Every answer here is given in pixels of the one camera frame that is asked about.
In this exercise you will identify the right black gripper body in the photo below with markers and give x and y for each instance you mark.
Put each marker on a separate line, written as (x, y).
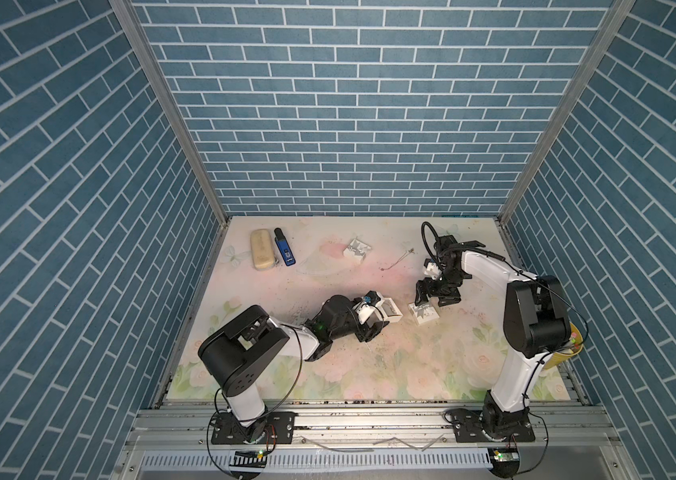
(442, 290)

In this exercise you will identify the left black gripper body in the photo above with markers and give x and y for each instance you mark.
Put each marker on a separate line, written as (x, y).
(349, 327)

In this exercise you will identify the white jewelry box base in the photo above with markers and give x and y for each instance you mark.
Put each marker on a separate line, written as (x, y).
(388, 309)

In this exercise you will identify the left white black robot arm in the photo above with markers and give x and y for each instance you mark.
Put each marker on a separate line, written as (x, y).
(239, 352)

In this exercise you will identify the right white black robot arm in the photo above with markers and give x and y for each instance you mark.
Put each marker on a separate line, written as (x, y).
(536, 324)

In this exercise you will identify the beige zippered pencil case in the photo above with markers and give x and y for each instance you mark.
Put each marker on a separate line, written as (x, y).
(262, 249)

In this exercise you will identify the yellow pen cup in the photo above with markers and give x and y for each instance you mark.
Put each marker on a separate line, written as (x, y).
(572, 348)

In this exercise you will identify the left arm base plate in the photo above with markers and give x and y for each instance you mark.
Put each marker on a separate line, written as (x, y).
(252, 427)

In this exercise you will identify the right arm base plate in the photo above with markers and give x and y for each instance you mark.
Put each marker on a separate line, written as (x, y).
(490, 426)

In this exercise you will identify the aluminium front rail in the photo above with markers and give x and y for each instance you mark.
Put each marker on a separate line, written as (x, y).
(429, 440)

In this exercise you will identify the aluminium corner post right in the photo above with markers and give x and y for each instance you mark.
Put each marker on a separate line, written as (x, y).
(604, 37)

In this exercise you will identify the aluminium corner post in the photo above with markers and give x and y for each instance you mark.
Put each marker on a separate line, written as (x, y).
(604, 37)
(128, 19)

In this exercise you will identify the aluminium corner post left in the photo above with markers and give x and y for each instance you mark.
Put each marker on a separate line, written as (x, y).
(128, 19)

